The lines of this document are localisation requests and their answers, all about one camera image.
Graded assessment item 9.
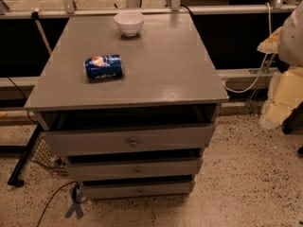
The wooden stick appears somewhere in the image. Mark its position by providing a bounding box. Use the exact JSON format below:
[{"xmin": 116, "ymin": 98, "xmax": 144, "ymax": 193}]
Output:
[{"xmin": 31, "ymin": 7, "xmax": 52, "ymax": 56}]

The grey middle drawer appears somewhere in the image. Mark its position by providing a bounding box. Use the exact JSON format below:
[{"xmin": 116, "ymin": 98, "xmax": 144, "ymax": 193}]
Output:
[{"xmin": 67, "ymin": 157, "xmax": 203, "ymax": 182}]

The grey drawer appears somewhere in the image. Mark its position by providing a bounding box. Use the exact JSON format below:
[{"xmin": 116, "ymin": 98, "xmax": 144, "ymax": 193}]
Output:
[
  {"xmin": 44, "ymin": 123, "xmax": 215, "ymax": 156},
  {"xmin": 82, "ymin": 180, "xmax": 195, "ymax": 201},
  {"xmin": 67, "ymin": 157, "xmax": 203, "ymax": 182}
]

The white bowl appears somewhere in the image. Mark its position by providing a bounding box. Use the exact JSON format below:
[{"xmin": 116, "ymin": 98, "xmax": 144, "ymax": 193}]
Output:
[{"xmin": 114, "ymin": 11, "xmax": 145, "ymax": 37}]

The wire mesh basket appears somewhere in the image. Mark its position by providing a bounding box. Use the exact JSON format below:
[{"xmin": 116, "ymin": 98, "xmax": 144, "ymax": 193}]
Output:
[{"xmin": 30, "ymin": 138, "xmax": 67, "ymax": 176}]

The grey drawer cabinet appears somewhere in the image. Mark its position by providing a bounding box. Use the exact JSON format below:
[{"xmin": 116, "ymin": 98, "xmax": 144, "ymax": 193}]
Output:
[{"xmin": 26, "ymin": 13, "xmax": 228, "ymax": 188}]

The black cable at left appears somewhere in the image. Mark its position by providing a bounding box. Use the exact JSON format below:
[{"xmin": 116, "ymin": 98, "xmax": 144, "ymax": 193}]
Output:
[{"xmin": 7, "ymin": 77, "xmax": 39, "ymax": 125}]

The white cable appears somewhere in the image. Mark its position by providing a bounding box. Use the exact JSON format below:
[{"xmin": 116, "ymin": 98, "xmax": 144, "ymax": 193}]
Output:
[{"xmin": 222, "ymin": 2, "xmax": 273, "ymax": 95}]

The grey bottom drawer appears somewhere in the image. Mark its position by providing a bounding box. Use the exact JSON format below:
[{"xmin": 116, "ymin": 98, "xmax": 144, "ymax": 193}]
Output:
[{"xmin": 82, "ymin": 180, "xmax": 195, "ymax": 201}]

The grey top drawer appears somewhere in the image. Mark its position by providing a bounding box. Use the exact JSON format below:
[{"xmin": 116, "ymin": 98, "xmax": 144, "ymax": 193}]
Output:
[{"xmin": 44, "ymin": 123, "xmax": 215, "ymax": 156}]

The blue tape cross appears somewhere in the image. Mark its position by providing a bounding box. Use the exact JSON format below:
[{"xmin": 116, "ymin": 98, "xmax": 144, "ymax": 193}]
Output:
[{"xmin": 65, "ymin": 186, "xmax": 84, "ymax": 219}]

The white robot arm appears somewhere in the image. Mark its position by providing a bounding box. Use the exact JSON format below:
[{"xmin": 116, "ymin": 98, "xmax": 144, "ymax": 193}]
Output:
[{"xmin": 257, "ymin": 2, "xmax": 303, "ymax": 129}]

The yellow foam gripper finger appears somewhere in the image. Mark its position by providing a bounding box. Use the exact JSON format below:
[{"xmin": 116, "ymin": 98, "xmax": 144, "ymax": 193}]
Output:
[
  {"xmin": 257, "ymin": 27, "xmax": 282, "ymax": 54},
  {"xmin": 259, "ymin": 66, "xmax": 303, "ymax": 130}
]

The black floor cable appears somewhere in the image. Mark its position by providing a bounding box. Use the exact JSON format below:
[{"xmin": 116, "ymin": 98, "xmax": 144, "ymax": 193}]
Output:
[{"xmin": 36, "ymin": 181, "xmax": 78, "ymax": 227}]

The black metal frame leg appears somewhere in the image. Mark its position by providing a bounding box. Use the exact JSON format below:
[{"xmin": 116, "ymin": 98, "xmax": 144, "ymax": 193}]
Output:
[{"xmin": 8, "ymin": 125, "xmax": 42, "ymax": 187}]

